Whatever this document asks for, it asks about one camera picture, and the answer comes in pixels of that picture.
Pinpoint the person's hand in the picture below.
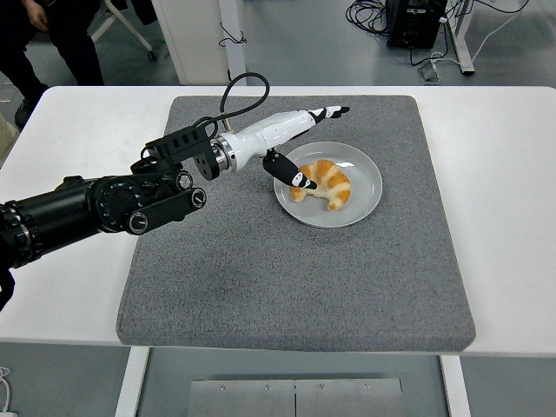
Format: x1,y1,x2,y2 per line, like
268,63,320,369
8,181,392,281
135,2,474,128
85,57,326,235
25,0,49,31

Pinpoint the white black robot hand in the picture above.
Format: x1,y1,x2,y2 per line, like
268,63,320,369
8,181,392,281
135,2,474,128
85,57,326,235
223,105,351,191

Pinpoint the golden croissant bread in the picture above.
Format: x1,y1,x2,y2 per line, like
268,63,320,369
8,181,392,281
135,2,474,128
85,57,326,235
288,159,352,212

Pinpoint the grey round plate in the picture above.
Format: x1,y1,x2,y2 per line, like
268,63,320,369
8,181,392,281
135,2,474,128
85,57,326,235
273,141,384,228

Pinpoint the grey metal plate with screws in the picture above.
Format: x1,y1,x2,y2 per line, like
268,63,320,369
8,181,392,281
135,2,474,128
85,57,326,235
189,378,404,417

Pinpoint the person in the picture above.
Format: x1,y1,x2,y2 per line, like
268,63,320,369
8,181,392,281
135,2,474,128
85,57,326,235
0,0,105,129

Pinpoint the white chair base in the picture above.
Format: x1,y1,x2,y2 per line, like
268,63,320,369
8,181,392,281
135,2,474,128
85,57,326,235
89,0,157,62

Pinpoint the black hanging garment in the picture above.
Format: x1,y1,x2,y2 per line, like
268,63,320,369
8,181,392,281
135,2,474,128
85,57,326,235
129,0,158,26

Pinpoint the white cabinet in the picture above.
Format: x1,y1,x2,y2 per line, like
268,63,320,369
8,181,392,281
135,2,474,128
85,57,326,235
151,0,230,86

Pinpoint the beige box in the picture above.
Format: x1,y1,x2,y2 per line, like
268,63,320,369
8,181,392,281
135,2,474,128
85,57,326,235
0,115,21,169

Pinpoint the grey felt mat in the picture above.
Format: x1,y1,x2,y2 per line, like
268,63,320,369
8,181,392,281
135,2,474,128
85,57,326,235
116,95,477,353

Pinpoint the grey floor socket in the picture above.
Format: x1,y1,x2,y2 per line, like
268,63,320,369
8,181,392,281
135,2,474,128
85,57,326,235
417,60,443,83

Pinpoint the black computer box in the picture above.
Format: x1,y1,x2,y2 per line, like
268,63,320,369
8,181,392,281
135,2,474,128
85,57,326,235
385,0,448,50

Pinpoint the white desk leg with foot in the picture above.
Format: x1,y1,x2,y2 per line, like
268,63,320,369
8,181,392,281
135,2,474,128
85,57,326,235
447,0,475,77

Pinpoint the white table leg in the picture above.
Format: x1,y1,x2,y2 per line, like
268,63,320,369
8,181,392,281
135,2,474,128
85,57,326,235
113,347,151,417
439,354,473,417

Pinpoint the white square post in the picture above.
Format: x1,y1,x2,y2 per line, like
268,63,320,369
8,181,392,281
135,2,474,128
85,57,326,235
219,0,248,87

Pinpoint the thin black cable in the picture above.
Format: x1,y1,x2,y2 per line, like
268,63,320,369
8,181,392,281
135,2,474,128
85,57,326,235
218,21,248,48

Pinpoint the black cable bundle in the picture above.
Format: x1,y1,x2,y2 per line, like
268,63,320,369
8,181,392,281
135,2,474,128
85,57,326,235
345,0,390,36

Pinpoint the thin white cable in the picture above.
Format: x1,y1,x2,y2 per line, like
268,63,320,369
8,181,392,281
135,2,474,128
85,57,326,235
429,0,532,69

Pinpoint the white cable with plug strip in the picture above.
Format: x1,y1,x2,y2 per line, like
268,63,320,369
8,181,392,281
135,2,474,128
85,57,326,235
0,367,18,417

